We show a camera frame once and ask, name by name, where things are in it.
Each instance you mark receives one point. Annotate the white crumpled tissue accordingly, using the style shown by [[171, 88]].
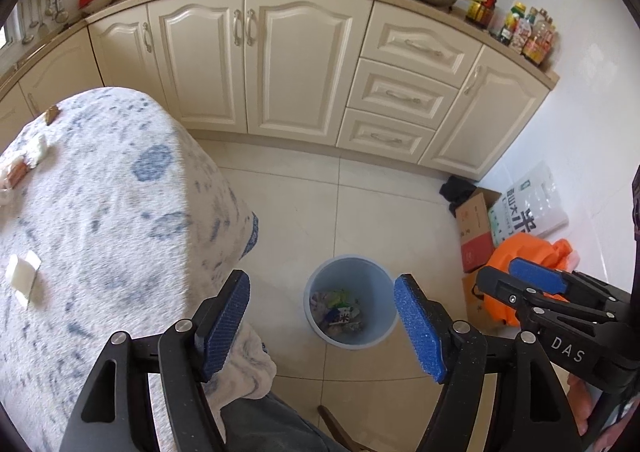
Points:
[[36, 149]]

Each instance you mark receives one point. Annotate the white rice bag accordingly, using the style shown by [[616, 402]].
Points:
[[530, 202]]

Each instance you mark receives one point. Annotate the cream cabinet drawer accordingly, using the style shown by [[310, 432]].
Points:
[[360, 129], [395, 24], [375, 82]]

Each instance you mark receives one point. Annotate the blue white wrapper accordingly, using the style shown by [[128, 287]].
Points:
[[342, 317]]

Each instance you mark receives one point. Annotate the blue floral tablecloth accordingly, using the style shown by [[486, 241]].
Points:
[[110, 212]]

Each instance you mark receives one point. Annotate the person's grey trousers leg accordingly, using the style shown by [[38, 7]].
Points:
[[280, 427]]

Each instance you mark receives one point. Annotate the orange plastic bag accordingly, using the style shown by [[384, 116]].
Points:
[[530, 247]]

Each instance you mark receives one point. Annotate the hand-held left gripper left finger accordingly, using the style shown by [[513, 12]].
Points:
[[227, 327]]

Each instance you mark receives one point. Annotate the white folded tissue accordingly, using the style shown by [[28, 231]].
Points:
[[22, 272]]

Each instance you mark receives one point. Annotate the row of condiment bottles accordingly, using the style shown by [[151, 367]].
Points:
[[535, 39]]

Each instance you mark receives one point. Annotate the open cardboard box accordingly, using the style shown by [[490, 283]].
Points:
[[475, 232]]

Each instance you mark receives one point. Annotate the brown wooden chair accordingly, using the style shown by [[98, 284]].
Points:
[[335, 424]]

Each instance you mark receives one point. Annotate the dark cloth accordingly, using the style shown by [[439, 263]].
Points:
[[455, 189]]

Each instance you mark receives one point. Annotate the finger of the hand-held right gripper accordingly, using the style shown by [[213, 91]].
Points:
[[500, 284], [542, 276]]

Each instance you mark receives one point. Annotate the hanging kitchen utensils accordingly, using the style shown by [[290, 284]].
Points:
[[30, 24]]

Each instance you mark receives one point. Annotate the green snack packet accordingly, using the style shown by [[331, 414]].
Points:
[[342, 297]]

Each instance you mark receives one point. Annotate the person's right hand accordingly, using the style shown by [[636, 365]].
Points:
[[582, 407]]

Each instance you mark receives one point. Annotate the silver red packet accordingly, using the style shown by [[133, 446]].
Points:
[[17, 173]]

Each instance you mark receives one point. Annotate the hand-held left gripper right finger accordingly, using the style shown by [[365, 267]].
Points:
[[422, 327]]

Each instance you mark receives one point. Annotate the cream cabinet door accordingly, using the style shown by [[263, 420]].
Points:
[[120, 52], [490, 122], [300, 67], [60, 67], [12, 117], [200, 62]]

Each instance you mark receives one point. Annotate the small beige crumpled wrapper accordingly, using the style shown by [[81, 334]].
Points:
[[51, 115]]

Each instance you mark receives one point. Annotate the blue plastic bin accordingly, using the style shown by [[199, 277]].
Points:
[[350, 277]]

